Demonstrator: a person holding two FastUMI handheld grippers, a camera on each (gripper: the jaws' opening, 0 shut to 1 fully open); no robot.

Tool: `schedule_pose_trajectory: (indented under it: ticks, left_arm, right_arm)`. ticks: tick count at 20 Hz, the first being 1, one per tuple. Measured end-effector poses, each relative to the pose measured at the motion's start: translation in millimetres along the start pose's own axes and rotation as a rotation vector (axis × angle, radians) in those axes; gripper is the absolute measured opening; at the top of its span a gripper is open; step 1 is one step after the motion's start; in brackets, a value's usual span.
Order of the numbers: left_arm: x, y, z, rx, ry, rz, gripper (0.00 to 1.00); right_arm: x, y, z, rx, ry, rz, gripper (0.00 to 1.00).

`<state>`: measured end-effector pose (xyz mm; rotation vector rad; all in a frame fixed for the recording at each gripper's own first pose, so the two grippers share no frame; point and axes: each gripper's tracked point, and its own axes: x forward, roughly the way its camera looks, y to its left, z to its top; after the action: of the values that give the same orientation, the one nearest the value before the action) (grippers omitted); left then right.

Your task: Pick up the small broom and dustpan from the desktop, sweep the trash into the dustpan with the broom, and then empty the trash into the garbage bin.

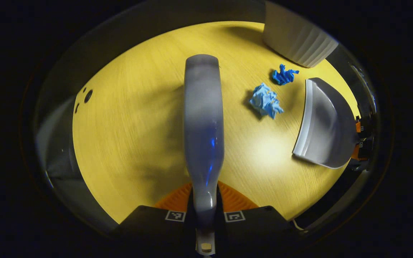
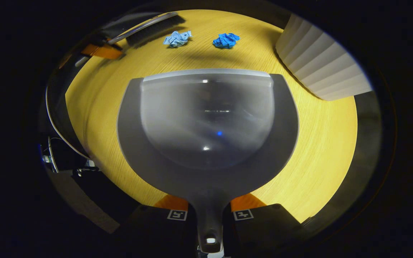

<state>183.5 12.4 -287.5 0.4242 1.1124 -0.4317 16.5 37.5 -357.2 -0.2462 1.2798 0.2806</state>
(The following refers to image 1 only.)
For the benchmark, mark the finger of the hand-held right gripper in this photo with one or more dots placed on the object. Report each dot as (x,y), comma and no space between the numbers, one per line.
(364,150)
(365,127)

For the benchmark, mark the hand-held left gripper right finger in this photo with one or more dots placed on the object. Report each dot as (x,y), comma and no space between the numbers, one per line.
(256,224)

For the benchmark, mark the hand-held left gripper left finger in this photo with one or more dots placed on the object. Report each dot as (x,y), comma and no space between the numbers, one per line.
(149,224)

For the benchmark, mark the grey dustpan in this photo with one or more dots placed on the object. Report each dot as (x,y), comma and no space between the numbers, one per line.
(328,125)

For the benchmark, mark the dark blue paper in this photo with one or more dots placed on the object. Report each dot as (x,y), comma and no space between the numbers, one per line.
(283,76)

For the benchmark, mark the light blue paper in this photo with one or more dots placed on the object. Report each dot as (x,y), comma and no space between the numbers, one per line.
(265,101)

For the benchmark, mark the grey ribbed garbage bin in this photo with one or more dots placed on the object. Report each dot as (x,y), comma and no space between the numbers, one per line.
(299,39)

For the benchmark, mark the small grey broom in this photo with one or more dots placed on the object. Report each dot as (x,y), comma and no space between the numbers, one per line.
(203,118)

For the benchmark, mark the yellow wooden desktop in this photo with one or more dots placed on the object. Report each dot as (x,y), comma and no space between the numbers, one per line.
(138,143)

